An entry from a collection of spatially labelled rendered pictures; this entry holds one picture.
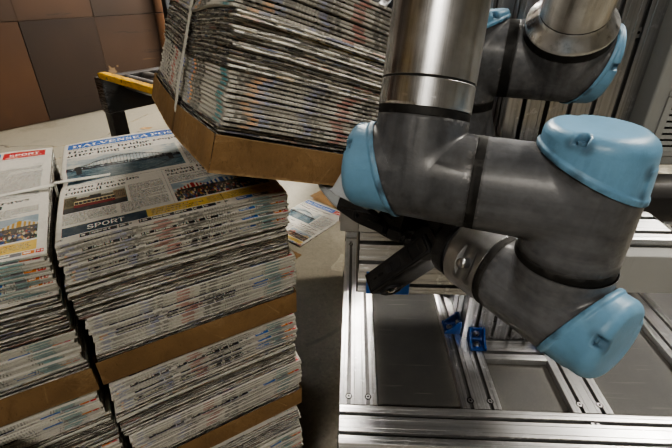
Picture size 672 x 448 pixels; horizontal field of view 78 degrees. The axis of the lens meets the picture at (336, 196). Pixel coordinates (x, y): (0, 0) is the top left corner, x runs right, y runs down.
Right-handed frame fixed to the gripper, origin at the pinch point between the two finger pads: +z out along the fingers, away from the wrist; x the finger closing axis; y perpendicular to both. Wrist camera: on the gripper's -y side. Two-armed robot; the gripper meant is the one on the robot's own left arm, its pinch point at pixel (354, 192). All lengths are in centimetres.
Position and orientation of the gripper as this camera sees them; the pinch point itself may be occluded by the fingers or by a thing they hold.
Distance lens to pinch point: 58.6
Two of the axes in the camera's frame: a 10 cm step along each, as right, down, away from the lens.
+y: 2.8, -9.2, -2.8
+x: -8.1, -0.7, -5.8
